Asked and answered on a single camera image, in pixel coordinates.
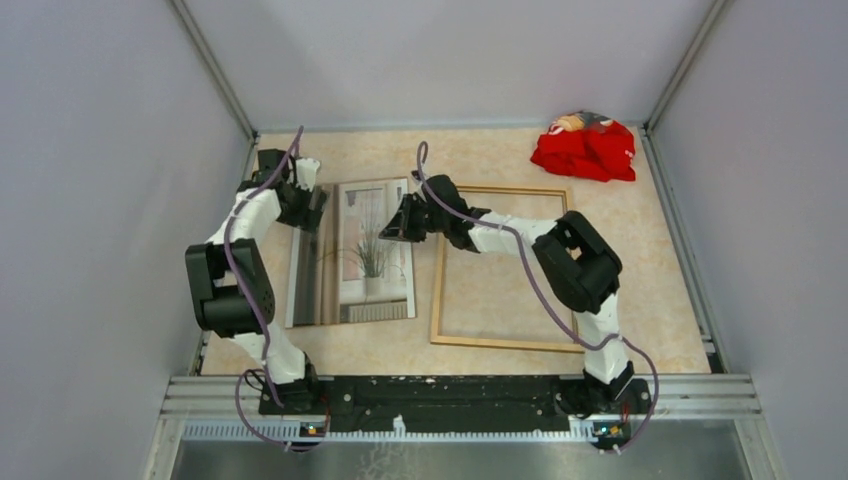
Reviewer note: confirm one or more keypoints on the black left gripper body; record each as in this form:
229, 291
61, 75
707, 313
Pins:
297, 212

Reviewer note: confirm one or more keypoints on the printed plant window photo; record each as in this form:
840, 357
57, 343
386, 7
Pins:
344, 273

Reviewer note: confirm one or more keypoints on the wooden picture frame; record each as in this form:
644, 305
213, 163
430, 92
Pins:
436, 336

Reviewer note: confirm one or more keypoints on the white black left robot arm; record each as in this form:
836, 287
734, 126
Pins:
230, 288

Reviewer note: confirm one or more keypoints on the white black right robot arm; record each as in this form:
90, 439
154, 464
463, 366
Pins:
572, 270

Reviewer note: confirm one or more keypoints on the red crumpled cloth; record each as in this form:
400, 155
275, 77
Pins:
586, 145

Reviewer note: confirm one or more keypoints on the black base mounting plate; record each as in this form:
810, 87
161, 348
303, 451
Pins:
456, 404

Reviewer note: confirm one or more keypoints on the left controller board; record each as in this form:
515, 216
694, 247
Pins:
312, 430

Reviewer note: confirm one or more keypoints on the controller board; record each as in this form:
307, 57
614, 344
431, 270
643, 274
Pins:
312, 430
611, 431

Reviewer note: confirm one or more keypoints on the right controller board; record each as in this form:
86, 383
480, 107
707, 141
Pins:
611, 431

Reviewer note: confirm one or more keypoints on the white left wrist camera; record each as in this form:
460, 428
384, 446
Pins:
306, 171

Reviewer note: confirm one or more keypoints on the aluminium front rail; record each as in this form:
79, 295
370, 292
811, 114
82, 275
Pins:
681, 396

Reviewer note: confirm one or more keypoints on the white toothed cable duct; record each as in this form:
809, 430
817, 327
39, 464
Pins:
297, 432

